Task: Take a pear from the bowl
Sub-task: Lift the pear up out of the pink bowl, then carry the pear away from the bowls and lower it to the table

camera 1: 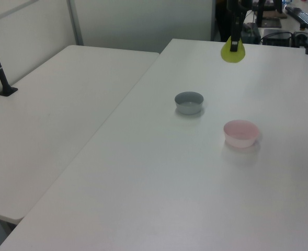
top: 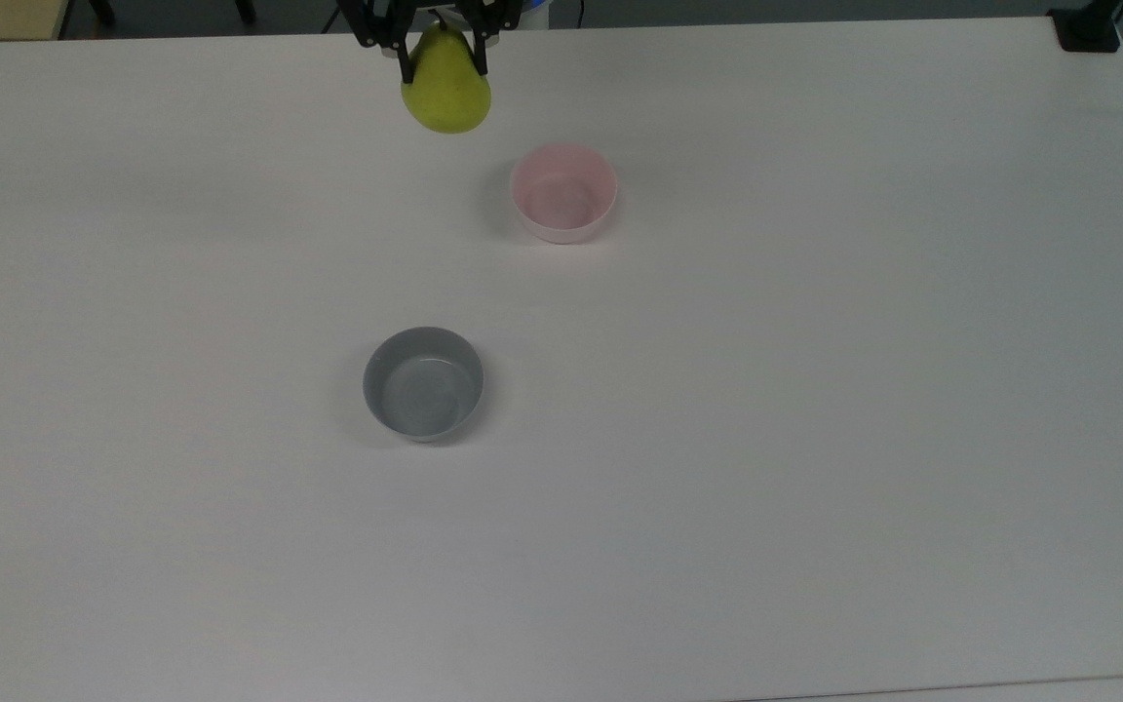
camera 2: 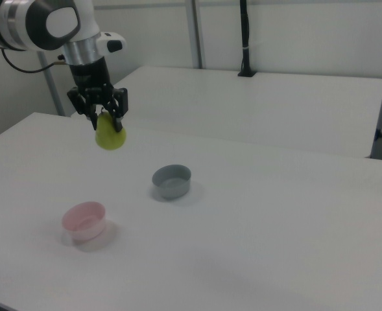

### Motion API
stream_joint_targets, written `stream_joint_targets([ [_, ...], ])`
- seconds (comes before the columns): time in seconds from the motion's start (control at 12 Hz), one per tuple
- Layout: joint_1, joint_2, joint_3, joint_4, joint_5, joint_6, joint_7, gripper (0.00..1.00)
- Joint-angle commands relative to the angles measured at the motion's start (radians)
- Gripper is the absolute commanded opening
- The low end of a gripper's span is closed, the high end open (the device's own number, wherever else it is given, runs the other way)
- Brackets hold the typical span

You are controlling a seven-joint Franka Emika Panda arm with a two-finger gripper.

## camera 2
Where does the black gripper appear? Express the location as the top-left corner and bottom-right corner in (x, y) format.
(66, 56), (129, 133)

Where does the green pear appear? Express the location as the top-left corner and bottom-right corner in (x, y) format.
(95, 109), (128, 152)

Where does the grey bowl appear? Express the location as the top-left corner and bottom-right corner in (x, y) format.
(151, 164), (192, 200)

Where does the pink bowl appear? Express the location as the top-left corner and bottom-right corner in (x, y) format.
(61, 201), (108, 242)

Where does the black pole with base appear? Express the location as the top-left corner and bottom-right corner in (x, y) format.
(237, 0), (257, 78)

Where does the thin grey frame post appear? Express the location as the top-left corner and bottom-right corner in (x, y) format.
(36, 51), (66, 117)

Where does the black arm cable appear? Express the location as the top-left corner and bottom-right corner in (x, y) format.
(1, 48), (67, 74)

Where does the wide grey wall post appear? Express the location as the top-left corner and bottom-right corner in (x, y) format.
(184, 0), (208, 70)

